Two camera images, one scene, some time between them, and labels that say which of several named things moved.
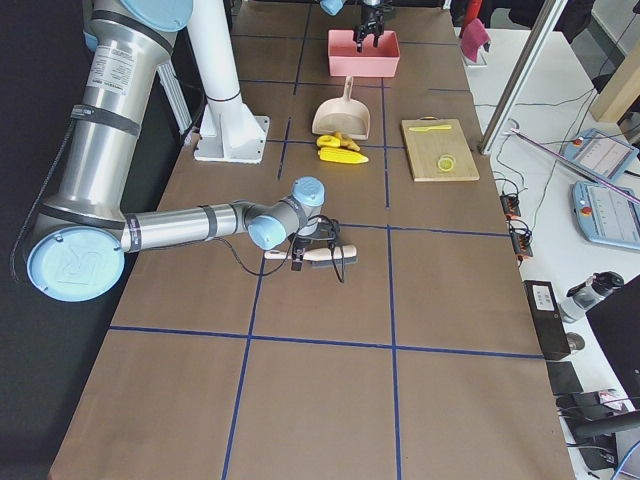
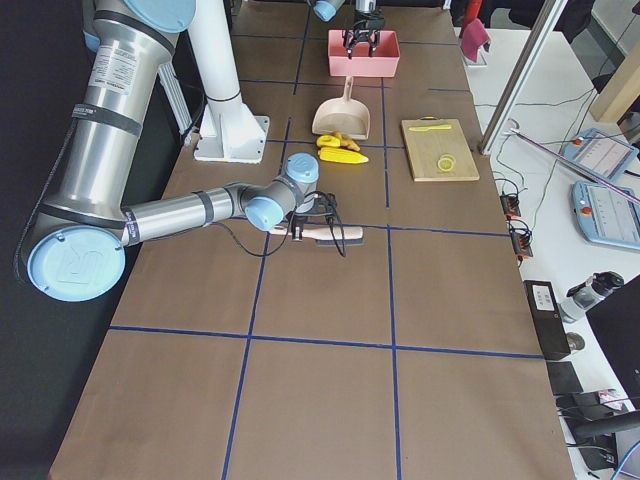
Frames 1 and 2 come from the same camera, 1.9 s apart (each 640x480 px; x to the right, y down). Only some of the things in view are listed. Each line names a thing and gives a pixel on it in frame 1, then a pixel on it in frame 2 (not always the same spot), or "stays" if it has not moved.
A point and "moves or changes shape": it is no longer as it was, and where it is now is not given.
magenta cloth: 474,36 stays
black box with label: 547,318 stays
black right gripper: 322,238 to 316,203
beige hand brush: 321,258 moves or changes shape
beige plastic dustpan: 343,115 stays
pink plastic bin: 344,60 stays
